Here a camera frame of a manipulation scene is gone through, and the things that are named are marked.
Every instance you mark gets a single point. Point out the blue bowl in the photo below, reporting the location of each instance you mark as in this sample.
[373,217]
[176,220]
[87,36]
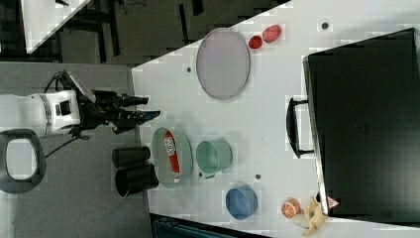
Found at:
[241,202]

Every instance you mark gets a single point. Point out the red plush ketchup bottle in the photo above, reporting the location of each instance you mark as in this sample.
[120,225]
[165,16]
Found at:
[171,151]

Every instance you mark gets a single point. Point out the toy peeled banana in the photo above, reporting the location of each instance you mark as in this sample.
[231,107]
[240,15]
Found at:
[311,219]

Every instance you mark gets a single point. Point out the black toaster oven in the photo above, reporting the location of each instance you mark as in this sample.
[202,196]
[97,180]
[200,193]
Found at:
[364,110]

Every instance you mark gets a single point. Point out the black framed white stand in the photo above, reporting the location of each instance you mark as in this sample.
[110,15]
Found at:
[22,163]

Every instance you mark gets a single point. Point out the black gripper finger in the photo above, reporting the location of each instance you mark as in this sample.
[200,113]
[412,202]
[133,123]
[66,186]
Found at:
[131,119]
[130,100]

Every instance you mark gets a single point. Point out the toy orange half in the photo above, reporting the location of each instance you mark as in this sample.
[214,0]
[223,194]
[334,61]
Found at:
[290,208]

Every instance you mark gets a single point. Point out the dark red toy strawberry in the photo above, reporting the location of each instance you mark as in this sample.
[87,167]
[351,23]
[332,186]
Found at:
[255,42]

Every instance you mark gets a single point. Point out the black cylinder upper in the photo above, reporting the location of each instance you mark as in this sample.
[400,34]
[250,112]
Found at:
[124,157]

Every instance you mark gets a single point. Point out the green cup with handle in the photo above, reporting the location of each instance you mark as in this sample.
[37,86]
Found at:
[213,157]

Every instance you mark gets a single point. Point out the dark teal crate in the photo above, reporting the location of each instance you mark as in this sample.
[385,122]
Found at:
[169,227]

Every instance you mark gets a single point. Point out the lavender round plate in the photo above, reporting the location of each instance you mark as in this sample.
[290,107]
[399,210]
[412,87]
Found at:
[223,64]

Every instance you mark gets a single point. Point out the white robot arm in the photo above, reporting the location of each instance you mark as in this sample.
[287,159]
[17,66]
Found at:
[70,112]

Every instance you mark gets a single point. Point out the white table in background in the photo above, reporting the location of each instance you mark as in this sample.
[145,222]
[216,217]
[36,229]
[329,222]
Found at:
[42,18]

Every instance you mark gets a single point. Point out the light red toy strawberry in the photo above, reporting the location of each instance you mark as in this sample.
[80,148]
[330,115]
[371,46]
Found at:
[271,34]

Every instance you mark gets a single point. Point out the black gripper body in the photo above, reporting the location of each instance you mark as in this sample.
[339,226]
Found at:
[106,110]

